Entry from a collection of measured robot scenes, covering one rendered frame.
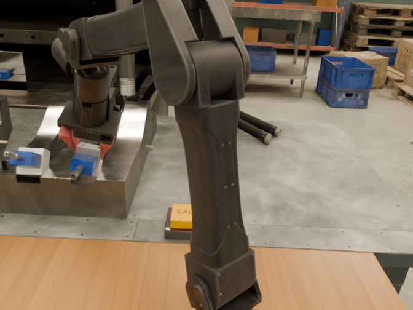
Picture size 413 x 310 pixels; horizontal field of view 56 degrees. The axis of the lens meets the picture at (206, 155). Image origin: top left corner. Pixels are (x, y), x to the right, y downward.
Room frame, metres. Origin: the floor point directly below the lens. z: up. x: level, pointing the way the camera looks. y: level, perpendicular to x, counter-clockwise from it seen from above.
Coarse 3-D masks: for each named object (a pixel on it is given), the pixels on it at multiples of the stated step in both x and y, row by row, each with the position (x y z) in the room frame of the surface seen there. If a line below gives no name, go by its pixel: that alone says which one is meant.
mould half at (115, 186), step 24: (48, 120) 0.93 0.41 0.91; (144, 120) 0.94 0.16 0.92; (48, 144) 0.83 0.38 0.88; (96, 144) 0.85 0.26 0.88; (120, 144) 0.86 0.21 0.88; (144, 144) 0.92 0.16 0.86; (0, 168) 0.69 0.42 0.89; (120, 168) 0.72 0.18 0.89; (0, 192) 0.67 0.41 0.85; (24, 192) 0.67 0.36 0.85; (48, 192) 0.67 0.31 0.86; (72, 192) 0.67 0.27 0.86; (96, 192) 0.67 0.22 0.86; (120, 192) 0.67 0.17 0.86; (96, 216) 0.67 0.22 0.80; (120, 216) 0.67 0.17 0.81
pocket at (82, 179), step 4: (80, 176) 0.71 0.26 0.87; (84, 176) 0.71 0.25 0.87; (88, 176) 0.71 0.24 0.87; (92, 176) 0.71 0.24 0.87; (72, 180) 0.68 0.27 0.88; (76, 180) 0.71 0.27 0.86; (80, 180) 0.71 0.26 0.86; (84, 180) 0.71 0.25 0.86; (88, 180) 0.71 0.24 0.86; (92, 180) 0.71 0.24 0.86; (72, 184) 0.67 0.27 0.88; (76, 184) 0.67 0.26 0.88; (80, 184) 0.67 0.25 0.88; (84, 184) 0.67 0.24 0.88; (88, 184) 0.69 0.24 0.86; (92, 184) 0.70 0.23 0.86
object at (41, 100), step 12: (48, 84) 1.65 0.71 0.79; (60, 84) 1.66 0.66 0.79; (72, 84) 1.68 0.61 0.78; (144, 84) 1.73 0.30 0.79; (36, 96) 1.48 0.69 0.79; (48, 96) 1.49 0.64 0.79; (60, 96) 1.50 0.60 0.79; (156, 96) 1.74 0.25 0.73; (24, 108) 1.37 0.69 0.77; (36, 108) 1.37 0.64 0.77
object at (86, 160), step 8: (80, 144) 0.70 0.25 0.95; (88, 144) 0.71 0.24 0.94; (80, 152) 0.68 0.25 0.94; (88, 152) 0.68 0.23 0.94; (96, 152) 0.69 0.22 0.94; (72, 160) 0.64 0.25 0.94; (80, 160) 0.64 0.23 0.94; (88, 160) 0.65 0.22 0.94; (96, 160) 0.67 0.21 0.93; (72, 168) 0.64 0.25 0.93; (80, 168) 0.62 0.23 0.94; (88, 168) 0.64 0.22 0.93; (96, 168) 0.68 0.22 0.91; (72, 176) 0.59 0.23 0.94; (96, 176) 0.68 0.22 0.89
